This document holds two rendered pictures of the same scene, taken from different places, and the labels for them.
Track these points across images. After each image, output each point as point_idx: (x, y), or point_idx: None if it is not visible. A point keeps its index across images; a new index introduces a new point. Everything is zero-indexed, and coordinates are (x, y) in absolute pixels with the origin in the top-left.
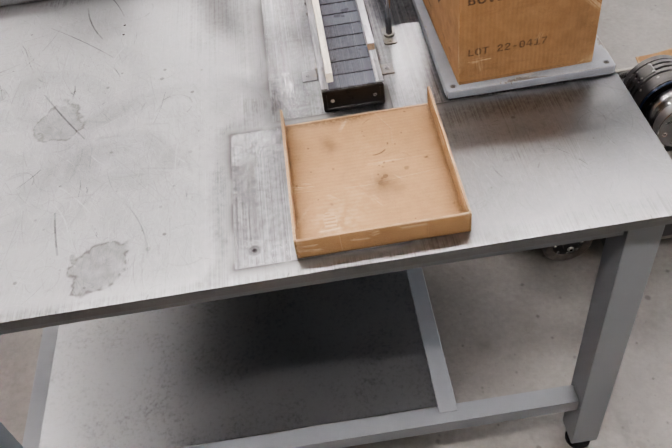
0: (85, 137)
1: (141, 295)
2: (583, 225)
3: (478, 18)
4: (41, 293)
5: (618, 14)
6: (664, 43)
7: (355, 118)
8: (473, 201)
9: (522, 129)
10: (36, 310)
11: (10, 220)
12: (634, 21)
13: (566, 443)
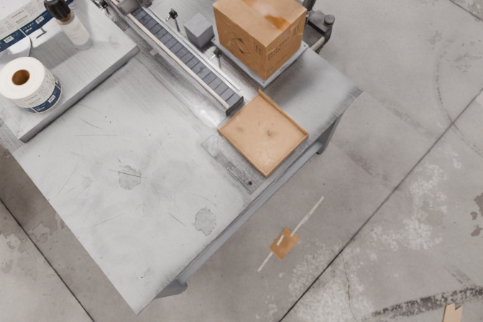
0: (146, 177)
1: (229, 221)
2: (337, 115)
3: (270, 61)
4: (195, 241)
5: None
6: None
7: (239, 113)
8: (301, 125)
9: (295, 88)
10: (200, 248)
11: (154, 226)
12: None
13: (317, 154)
